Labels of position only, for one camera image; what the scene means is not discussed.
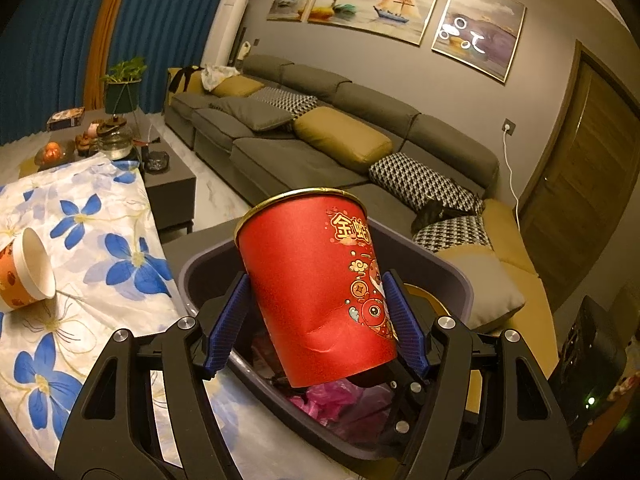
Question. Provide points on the white standing air conditioner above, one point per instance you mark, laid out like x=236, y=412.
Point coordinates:
x=222, y=33

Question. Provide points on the far mustard cushion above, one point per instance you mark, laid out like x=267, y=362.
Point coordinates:
x=238, y=85

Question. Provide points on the grey square cushion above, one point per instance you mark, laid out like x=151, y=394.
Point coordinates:
x=496, y=296

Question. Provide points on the potted green plant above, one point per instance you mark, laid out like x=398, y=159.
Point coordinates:
x=122, y=86

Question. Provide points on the box on coffee table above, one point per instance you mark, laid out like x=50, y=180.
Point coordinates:
x=64, y=119

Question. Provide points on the patterned cushion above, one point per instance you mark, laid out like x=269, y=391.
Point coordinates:
x=465, y=230
x=415, y=184
x=296, y=104

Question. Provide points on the wall power socket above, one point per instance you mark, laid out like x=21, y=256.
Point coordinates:
x=508, y=127

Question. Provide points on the dark grey trash bin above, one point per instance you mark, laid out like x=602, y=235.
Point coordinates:
x=412, y=376

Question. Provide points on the dark coffee table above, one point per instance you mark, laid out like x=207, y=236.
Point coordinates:
x=147, y=192

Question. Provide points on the blue window curtain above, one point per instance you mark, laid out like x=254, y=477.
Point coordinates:
x=45, y=44

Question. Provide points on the floral blue white tablecloth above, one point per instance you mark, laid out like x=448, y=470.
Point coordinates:
x=107, y=283

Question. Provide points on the near patterned cushion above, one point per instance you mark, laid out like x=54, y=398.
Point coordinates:
x=415, y=184

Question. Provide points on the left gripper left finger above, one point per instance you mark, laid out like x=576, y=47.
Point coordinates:
x=111, y=432

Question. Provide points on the brown wooden door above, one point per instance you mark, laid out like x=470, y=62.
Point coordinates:
x=584, y=180

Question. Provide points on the near mustard cushion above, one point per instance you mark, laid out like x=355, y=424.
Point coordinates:
x=350, y=142

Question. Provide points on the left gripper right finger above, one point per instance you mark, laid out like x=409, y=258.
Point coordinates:
x=488, y=411

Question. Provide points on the right cloudy painting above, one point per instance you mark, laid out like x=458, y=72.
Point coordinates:
x=482, y=34

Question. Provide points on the large pink plastic bag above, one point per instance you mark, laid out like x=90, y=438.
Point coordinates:
x=354, y=414

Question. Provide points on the sailboat tree painting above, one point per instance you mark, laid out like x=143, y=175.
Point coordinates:
x=375, y=0

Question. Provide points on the white cloth on sofa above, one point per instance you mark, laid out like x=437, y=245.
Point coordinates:
x=214, y=75

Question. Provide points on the grey sectional sofa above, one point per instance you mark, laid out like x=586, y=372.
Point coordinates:
x=258, y=165

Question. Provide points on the far patterned cushion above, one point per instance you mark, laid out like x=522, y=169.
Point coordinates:
x=296, y=104

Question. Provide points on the gold rimmed red cup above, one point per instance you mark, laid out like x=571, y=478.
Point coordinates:
x=312, y=265

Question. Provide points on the orange centre curtain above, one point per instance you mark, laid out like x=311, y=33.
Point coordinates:
x=101, y=39

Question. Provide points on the glass teapot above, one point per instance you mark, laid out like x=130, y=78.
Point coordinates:
x=115, y=140

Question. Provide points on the grey flat cushion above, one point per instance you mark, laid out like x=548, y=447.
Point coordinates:
x=256, y=115

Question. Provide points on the white orange paper cup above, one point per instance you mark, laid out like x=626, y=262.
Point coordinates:
x=26, y=272

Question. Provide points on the mustard cushion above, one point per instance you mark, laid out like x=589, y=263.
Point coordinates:
x=238, y=85
x=350, y=142

